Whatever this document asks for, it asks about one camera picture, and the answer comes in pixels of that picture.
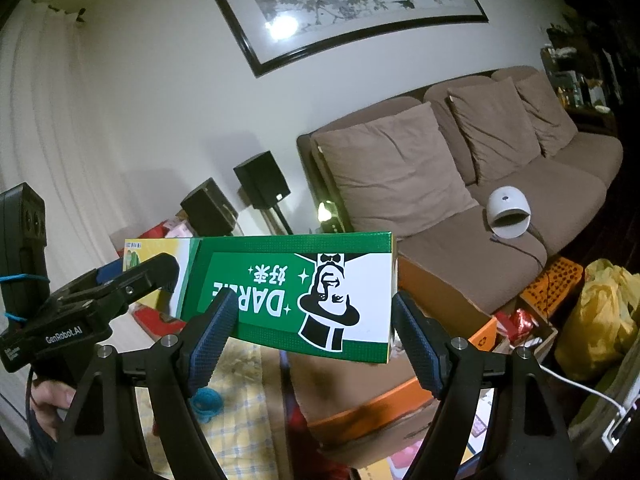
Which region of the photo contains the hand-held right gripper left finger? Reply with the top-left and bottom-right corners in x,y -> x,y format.
50,290 -> 238,480

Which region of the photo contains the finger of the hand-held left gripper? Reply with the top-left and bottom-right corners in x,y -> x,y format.
52,253 -> 181,318
62,260 -> 126,293

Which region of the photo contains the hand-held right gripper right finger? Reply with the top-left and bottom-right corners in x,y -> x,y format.
391,291 -> 581,480

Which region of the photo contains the cardboard box with orange lining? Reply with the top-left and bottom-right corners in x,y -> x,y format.
287,252 -> 498,461

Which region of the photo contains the blue collapsible funnel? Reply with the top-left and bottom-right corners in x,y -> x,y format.
192,387 -> 223,423

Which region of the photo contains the yellow green toothpaste box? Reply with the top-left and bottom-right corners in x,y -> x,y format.
122,231 -> 398,365

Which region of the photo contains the person's left forearm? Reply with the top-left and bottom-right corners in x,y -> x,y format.
27,407 -> 61,466

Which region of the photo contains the person's left hand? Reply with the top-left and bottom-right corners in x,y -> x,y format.
27,380 -> 76,413

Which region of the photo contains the red chocolate gift box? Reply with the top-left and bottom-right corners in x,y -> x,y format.
132,305 -> 186,336

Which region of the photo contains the pink tissue pack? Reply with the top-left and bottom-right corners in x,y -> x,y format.
164,219 -> 195,239

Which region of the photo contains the black speaker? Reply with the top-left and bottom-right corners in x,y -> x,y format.
180,177 -> 240,238
232,151 -> 292,210

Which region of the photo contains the yellow plaid tablecloth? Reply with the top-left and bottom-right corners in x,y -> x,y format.
135,340 -> 301,480

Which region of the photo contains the small open cardboard box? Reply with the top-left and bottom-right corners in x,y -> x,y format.
492,305 -> 558,356

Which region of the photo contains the red flat box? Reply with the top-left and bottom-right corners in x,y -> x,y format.
289,402 -> 326,461

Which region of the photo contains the black speaker stand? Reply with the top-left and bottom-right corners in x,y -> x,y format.
265,205 -> 293,236

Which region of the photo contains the white curtain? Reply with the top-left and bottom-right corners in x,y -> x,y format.
0,2 -> 166,281

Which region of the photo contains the black radio lamp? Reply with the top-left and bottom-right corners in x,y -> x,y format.
315,200 -> 351,235

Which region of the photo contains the white dome nail lamp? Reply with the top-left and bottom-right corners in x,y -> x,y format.
487,186 -> 532,240

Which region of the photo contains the large brown sofa cushion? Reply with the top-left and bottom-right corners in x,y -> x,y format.
312,101 -> 480,241

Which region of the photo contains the yellow plastic bag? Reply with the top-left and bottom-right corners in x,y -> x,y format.
567,258 -> 640,381

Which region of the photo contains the white electronic device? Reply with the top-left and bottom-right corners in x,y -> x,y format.
597,400 -> 640,456

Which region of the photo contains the brown sofa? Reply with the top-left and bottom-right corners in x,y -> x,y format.
296,65 -> 625,321

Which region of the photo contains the medium brown sofa cushion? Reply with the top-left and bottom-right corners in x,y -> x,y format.
446,76 -> 546,186

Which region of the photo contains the small brown sofa cushion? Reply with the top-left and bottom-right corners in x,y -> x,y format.
515,72 -> 580,158

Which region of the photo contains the dark cluttered shelf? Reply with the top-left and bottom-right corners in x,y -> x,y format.
540,10 -> 640,126

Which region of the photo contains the framed ink painting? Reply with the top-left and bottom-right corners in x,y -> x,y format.
197,0 -> 490,79

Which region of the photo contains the white power cable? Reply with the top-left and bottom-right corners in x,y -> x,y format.
542,364 -> 631,418

